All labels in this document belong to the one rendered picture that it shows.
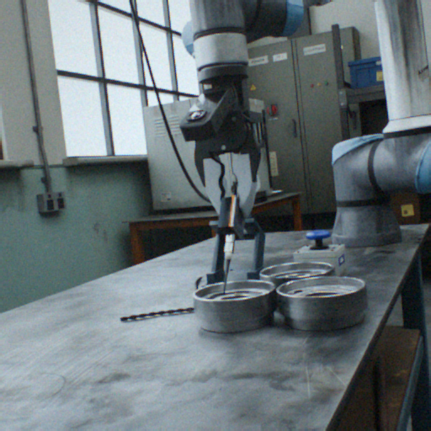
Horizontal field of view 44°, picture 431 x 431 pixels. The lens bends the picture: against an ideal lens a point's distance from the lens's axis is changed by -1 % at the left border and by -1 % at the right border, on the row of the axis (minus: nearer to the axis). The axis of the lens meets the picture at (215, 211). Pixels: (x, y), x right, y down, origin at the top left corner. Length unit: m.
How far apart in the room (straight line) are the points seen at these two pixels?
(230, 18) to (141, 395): 0.50
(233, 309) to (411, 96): 0.63
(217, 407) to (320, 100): 4.19
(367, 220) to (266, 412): 0.77
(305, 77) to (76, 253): 2.62
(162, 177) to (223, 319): 2.56
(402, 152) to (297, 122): 3.54
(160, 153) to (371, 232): 2.15
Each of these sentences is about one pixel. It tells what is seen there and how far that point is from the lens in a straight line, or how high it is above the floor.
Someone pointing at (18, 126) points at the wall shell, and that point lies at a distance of 2.63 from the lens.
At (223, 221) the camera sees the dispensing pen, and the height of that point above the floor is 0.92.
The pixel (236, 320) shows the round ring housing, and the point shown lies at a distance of 0.63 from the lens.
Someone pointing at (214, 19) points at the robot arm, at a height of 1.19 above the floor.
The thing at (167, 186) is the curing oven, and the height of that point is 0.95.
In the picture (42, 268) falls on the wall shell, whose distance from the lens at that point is 2.64.
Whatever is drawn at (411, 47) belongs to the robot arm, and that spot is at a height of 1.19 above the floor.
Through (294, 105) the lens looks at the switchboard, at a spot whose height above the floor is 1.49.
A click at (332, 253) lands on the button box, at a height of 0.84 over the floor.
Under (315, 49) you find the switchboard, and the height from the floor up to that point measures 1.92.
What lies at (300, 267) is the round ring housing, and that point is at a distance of 0.81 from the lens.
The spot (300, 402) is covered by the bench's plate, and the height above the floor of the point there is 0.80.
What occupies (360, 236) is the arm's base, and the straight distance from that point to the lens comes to 1.16.
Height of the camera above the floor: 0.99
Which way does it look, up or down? 4 degrees down
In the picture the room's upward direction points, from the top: 6 degrees counter-clockwise
